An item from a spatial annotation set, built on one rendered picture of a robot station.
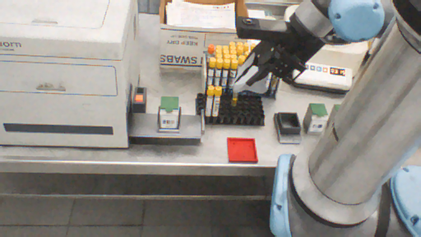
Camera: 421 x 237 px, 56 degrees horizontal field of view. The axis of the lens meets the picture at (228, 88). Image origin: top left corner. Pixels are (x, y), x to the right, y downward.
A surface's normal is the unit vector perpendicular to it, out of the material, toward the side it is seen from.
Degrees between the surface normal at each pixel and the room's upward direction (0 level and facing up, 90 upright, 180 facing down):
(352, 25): 83
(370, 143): 97
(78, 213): 0
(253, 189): 0
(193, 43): 89
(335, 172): 95
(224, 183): 2
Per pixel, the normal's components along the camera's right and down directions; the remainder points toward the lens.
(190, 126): 0.12, -0.74
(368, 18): -0.12, 0.55
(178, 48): 0.07, 0.62
